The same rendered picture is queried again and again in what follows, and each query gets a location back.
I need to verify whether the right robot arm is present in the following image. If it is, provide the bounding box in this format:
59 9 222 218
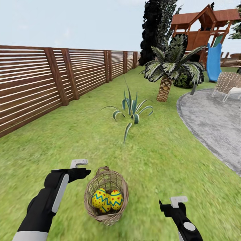
159 196 203 241

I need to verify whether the easter egg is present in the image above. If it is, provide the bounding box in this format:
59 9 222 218
109 189 123 212
91 188 108 208
99 194 111 213

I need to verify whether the wicker basket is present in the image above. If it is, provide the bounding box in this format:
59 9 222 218
84 166 130 227

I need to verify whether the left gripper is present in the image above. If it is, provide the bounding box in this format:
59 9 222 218
70 168 91 182

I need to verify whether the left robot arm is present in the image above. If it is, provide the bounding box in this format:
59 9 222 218
12 159 91 241

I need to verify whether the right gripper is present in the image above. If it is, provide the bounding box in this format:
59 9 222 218
159 200 186 221

